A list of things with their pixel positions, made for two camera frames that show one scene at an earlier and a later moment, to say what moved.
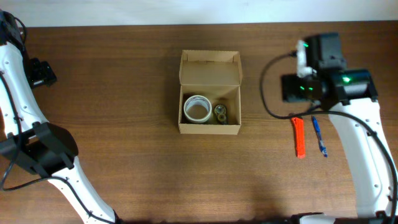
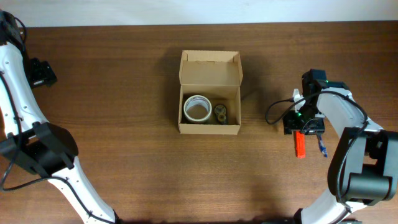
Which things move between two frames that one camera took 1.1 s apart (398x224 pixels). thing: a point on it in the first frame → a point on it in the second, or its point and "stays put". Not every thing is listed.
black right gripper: x=289 y=84 → x=290 y=124
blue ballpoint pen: x=322 y=148 stays put
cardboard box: x=209 y=92 stays put
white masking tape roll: x=197 y=109 stays put
